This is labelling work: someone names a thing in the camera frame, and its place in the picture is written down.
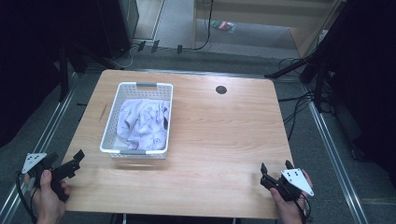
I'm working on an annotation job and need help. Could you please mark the white printed cloth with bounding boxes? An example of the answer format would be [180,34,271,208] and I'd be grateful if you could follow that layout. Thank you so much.
[116,98,171,152]

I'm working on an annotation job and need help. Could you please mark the black hanging cable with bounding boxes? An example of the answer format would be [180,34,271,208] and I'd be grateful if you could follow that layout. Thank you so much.
[191,0,216,51]

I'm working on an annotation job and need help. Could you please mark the metal floor rail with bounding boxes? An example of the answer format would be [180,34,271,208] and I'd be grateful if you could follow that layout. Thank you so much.
[0,72,79,224]
[303,87,371,224]

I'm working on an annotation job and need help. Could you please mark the white plastic basket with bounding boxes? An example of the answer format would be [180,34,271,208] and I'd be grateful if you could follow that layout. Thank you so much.
[99,81,174,161]

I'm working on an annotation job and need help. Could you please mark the person's left hand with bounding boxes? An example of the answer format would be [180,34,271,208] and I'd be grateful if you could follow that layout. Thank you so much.
[23,169,71,224]

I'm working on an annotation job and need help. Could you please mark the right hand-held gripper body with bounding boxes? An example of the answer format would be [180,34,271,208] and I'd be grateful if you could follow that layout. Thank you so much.
[261,168,315,203]

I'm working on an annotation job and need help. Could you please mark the black stand post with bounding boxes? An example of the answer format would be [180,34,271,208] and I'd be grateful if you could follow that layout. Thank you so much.
[58,43,71,103]

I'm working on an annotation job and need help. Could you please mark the person's right hand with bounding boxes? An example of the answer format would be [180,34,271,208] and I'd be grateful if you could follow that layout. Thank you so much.
[270,169,315,224]

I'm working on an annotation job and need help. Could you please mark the colourful packet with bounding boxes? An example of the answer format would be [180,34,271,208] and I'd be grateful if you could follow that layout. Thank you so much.
[210,20,237,34]

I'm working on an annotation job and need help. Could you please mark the white cable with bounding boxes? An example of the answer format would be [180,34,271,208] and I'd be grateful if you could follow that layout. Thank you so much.
[109,46,138,70]

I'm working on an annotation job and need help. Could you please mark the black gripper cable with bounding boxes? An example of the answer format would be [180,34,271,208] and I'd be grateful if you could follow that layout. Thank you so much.
[298,192,313,224]
[15,172,39,224]

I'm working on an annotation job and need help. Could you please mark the black metal stand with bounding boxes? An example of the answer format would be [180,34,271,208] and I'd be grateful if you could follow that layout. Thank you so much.
[264,0,396,114]

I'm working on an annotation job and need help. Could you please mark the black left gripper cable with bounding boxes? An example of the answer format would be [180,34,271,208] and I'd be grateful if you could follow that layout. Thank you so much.
[15,172,39,224]

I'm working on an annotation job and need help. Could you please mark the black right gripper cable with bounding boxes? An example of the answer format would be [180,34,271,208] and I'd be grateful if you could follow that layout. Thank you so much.
[298,192,313,224]

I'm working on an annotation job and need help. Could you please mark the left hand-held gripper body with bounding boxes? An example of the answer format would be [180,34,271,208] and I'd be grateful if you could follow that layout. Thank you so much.
[21,151,76,203]

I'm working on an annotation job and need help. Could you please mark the black cabinet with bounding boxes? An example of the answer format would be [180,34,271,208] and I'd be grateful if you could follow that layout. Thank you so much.
[94,0,140,61]

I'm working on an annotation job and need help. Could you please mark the black floor cables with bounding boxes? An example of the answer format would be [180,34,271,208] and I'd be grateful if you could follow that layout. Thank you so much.
[277,57,316,142]

